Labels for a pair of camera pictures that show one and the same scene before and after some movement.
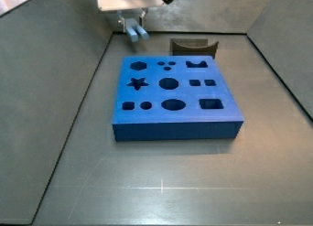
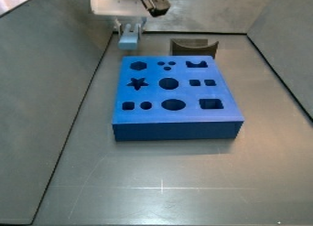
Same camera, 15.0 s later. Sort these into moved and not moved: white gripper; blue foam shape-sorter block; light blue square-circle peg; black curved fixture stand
Moved: white gripper; light blue square-circle peg
Not moved: blue foam shape-sorter block; black curved fixture stand
